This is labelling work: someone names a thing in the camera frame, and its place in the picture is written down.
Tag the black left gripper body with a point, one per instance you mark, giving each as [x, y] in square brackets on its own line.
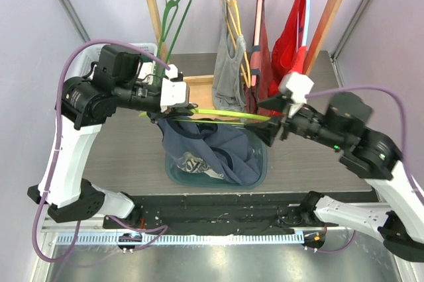
[146, 102]

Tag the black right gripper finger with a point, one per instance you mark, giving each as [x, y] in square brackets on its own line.
[265, 131]
[275, 106]

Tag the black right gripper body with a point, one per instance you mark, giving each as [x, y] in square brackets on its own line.
[282, 126]

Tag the navy blue tank top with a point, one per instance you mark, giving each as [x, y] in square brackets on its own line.
[224, 147]

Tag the lime green hanger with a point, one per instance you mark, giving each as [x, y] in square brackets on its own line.
[200, 115]

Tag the grey tank top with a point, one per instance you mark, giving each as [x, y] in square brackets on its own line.
[227, 77]

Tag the white tank top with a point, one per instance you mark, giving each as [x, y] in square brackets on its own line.
[192, 164]

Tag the yellow hanger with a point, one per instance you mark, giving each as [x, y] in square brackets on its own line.
[232, 18]

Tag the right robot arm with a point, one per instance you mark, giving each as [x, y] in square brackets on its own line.
[371, 155]

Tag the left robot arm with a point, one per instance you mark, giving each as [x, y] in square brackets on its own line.
[83, 104]

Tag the maroon tank top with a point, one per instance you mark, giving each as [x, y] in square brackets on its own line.
[255, 94]

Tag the red tank top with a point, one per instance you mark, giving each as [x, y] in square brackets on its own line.
[283, 53]

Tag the pink hanger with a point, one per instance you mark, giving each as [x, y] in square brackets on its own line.
[255, 61]

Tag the light blue hanger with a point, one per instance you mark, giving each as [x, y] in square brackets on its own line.
[302, 20]

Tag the teal plastic bin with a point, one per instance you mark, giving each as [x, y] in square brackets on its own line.
[203, 180]

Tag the white plastic basket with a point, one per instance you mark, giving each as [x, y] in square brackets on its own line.
[82, 63]

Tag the white slotted cable duct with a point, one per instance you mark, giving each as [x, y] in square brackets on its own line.
[127, 239]

